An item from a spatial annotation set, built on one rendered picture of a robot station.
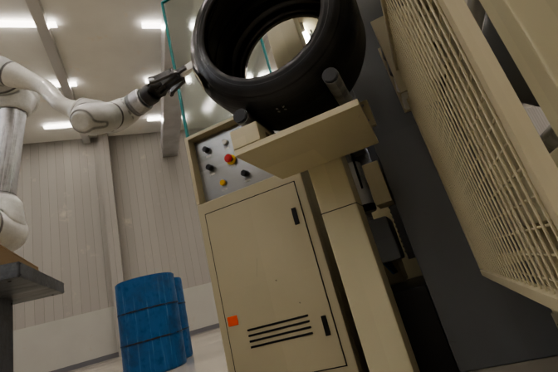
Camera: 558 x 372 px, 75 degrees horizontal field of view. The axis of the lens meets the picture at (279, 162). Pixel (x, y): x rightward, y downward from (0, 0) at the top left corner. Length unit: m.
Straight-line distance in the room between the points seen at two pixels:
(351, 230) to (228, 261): 0.66
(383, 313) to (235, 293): 0.70
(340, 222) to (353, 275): 0.17
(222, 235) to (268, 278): 0.30
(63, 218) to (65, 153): 2.13
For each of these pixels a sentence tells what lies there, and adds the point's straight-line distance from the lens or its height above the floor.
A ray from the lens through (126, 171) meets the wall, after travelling 12.79.
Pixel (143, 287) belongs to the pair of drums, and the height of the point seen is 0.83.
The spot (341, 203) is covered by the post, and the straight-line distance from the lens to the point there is 1.28.
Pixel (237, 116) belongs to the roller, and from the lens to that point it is 1.07.
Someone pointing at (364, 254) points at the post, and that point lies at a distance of 1.26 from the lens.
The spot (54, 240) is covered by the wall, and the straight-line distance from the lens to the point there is 12.44.
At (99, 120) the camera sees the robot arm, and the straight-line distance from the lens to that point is 1.33.
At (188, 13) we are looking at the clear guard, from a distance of 2.36.
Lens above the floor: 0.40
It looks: 19 degrees up
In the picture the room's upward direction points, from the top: 15 degrees counter-clockwise
